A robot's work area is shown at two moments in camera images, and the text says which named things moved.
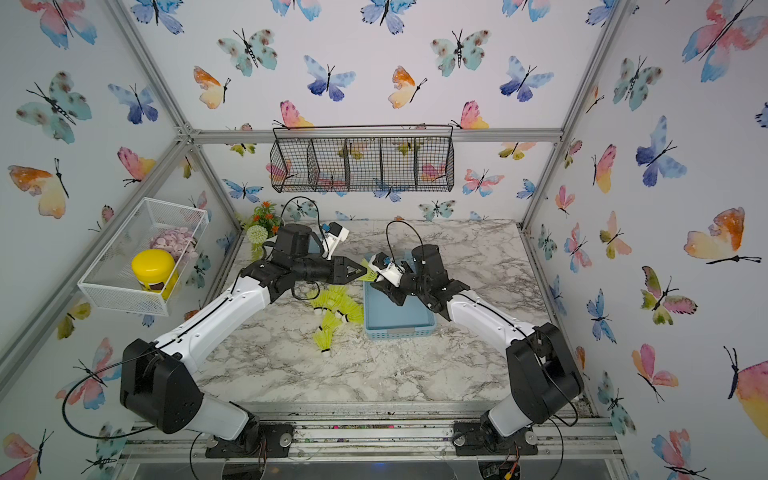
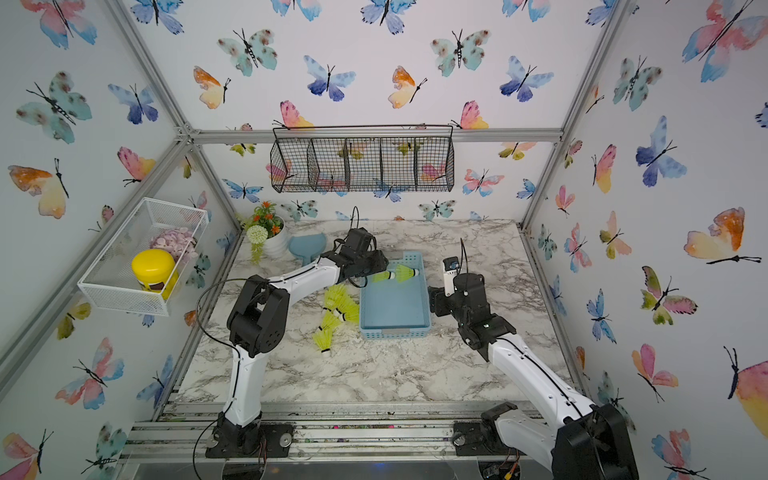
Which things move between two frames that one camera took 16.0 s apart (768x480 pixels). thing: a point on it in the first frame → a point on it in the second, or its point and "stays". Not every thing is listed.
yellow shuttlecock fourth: (350, 311) stays
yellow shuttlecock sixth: (324, 339) stays
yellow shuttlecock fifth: (330, 319) stays
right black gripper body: (413, 286) → (446, 305)
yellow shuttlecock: (321, 304) → (337, 295)
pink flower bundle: (180, 242) stays
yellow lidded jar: (155, 270) stays
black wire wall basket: (363, 158) stays
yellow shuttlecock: (338, 295) → (383, 276)
